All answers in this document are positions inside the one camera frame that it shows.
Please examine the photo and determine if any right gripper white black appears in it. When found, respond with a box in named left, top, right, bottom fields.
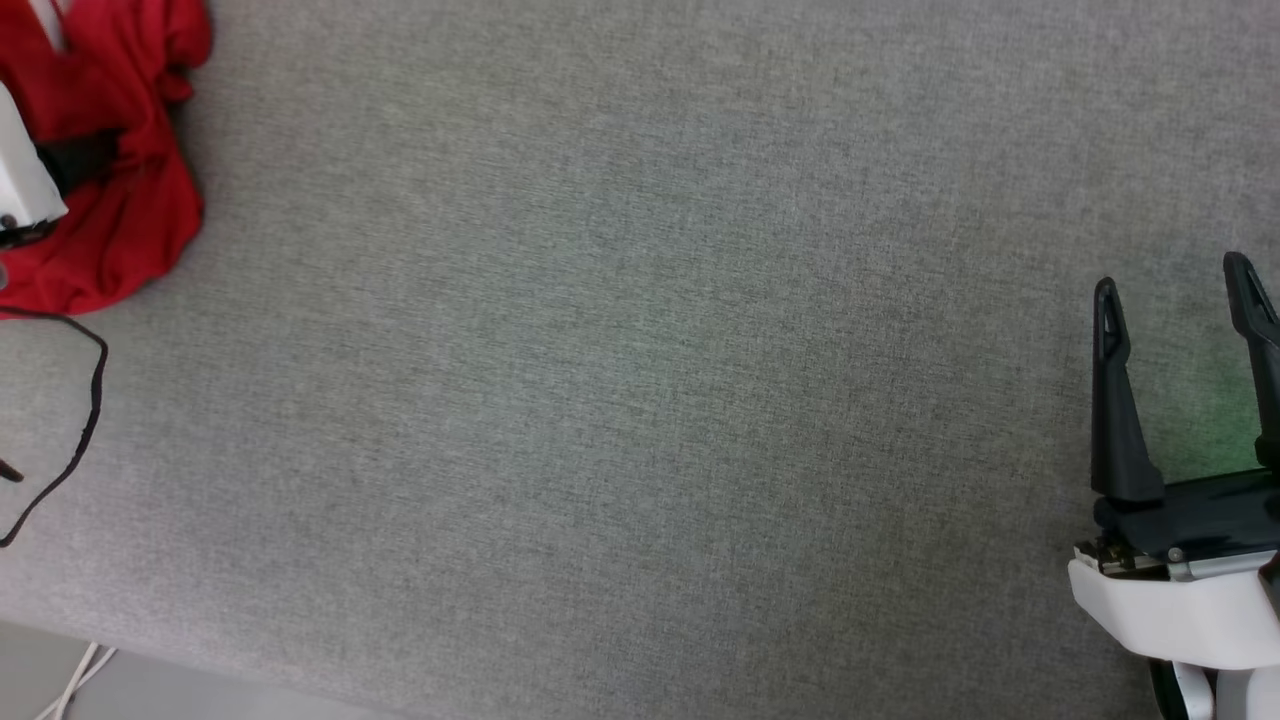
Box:
left=1068, top=252, right=1280, bottom=671

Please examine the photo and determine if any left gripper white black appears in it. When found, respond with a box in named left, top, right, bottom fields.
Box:
left=0, top=80, right=123, bottom=249

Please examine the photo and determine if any red basketball jersey white trim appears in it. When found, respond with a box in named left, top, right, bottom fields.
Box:
left=0, top=0, right=214, bottom=319

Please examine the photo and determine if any grey fabric sofa cushion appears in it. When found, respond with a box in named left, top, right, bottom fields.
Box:
left=0, top=0, right=1280, bottom=720

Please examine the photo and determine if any black cable with teal plug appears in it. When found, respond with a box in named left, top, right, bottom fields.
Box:
left=0, top=308, right=109, bottom=549

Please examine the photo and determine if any thin white cable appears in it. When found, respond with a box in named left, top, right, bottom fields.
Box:
left=35, top=643, right=117, bottom=720

